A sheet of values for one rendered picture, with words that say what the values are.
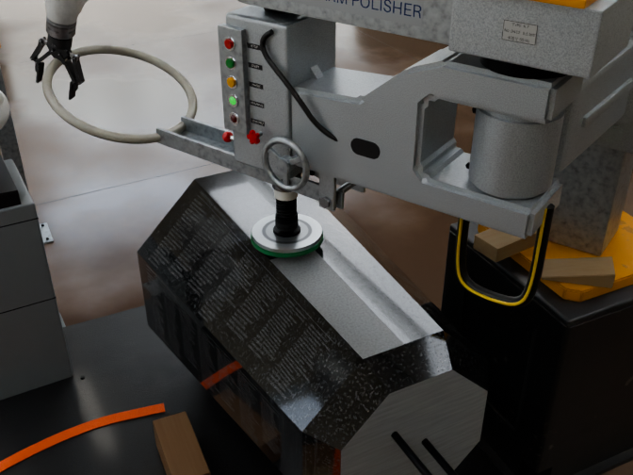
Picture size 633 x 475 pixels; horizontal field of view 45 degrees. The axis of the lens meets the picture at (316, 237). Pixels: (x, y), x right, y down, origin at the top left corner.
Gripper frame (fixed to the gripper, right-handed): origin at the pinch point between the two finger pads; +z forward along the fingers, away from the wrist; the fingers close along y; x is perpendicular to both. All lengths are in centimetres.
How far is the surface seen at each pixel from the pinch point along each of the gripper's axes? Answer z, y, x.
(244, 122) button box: -41, 72, -25
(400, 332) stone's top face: -19, 134, -46
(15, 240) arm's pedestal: 47, 8, -29
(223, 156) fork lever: -20, 67, -17
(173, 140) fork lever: -13, 49, -12
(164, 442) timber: 72, 86, -54
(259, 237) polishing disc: -5, 87, -24
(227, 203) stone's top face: 11, 68, -1
